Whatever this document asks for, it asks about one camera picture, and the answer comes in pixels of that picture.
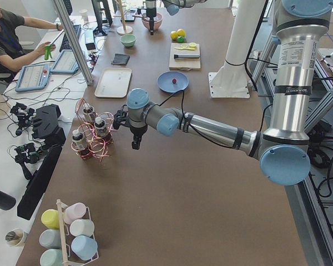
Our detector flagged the pale green upturned cup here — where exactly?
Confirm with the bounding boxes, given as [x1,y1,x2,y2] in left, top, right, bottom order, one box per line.
[39,249,63,266]

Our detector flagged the paper cup with tools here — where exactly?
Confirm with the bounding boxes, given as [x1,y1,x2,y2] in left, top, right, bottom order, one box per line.
[5,228,28,247]

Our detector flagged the wooden cup stand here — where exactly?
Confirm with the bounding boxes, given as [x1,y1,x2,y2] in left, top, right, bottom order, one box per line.
[114,0,133,36]

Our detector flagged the blue round plate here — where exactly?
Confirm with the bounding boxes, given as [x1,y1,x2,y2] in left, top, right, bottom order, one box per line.
[157,71,189,93]

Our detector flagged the seated person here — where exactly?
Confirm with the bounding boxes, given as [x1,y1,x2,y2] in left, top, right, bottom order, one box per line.
[0,7,63,74]

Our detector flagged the white upturned cup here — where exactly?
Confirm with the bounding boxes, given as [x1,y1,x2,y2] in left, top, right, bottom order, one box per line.
[69,219,95,237]

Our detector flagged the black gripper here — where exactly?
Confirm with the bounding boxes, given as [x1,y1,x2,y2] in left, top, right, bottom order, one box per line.
[113,104,148,150]
[137,7,157,35]

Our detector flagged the yellow plastic knife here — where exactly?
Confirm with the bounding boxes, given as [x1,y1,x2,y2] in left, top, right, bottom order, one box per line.
[174,45,196,50]

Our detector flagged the grey upturned cup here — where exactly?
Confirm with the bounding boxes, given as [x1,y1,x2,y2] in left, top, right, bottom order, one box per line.
[39,229,61,249]

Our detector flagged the green lime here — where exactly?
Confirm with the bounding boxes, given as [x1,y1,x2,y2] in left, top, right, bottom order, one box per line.
[176,36,185,43]

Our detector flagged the whole lemon lower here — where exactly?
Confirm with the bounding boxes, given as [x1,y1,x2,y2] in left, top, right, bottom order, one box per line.
[176,28,186,37]

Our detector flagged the pale green bowl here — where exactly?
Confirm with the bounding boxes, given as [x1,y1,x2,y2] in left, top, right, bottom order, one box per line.
[120,34,136,47]

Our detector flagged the dark drink bottle rear-right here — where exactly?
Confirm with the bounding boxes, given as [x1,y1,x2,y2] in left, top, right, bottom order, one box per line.
[72,129,92,160]

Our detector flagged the blue teach pendant near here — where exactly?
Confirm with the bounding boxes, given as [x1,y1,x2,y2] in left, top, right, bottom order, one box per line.
[15,64,50,93]

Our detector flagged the pink upturned cup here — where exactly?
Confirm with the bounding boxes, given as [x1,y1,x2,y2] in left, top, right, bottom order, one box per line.
[63,202,87,224]

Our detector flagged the cream rabbit tray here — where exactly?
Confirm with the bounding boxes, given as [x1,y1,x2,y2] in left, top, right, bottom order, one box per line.
[94,68,132,98]

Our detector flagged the black thermos bottle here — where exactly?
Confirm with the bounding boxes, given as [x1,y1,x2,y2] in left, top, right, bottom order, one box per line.
[0,190,16,211]

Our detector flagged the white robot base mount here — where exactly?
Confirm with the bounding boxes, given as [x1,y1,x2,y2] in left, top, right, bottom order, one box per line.
[209,0,268,98]

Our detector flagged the blue teach pendant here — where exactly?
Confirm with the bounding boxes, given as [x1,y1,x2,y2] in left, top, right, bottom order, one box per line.
[51,49,79,74]
[15,64,50,93]

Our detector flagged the black bar device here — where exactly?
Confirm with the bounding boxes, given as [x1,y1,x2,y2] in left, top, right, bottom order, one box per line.
[17,145,62,220]

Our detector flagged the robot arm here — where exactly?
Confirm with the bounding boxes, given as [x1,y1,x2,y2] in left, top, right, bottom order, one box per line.
[137,0,206,35]
[113,1,333,186]

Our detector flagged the dark drink bottle rear-left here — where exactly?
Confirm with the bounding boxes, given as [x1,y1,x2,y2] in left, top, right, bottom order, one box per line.
[83,103,97,123]

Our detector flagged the black keyboard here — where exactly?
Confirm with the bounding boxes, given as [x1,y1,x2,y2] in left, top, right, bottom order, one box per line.
[59,24,82,53]

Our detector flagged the blue teach pendant far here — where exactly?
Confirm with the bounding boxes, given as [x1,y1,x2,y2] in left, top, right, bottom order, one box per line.
[51,49,79,74]

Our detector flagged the whole lemon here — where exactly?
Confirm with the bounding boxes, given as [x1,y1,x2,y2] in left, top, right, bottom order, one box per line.
[176,28,186,37]
[170,31,179,40]

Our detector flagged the blue upturned cup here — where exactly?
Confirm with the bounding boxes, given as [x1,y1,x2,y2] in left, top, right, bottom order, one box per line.
[71,235,98,260]

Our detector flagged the dark drink bottle front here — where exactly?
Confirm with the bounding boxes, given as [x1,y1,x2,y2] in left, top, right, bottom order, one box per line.
[94,116,113,144]

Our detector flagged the copper wire bottle rack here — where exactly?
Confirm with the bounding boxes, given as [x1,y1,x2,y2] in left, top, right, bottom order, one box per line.
[70,98,114,161]

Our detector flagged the steel muddler black tip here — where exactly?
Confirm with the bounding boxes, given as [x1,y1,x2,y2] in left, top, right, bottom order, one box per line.
[173,54,200,59]

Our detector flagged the pink bowl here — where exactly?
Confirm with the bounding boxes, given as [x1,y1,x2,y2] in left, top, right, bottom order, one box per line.
[142,13,163,30]

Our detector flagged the yellow upturned cup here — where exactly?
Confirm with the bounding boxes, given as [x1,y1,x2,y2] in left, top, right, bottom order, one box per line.
[41,209,59,229]

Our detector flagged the grey folded cloth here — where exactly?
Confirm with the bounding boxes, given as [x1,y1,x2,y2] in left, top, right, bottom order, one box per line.
[111,53,130,65]

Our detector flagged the wooden cutting board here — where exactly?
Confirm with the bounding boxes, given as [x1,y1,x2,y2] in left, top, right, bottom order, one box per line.
[169,43,201,70]

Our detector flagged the whole lemon upper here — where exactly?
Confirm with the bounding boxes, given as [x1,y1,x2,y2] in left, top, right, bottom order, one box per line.
[170,31,179,40]

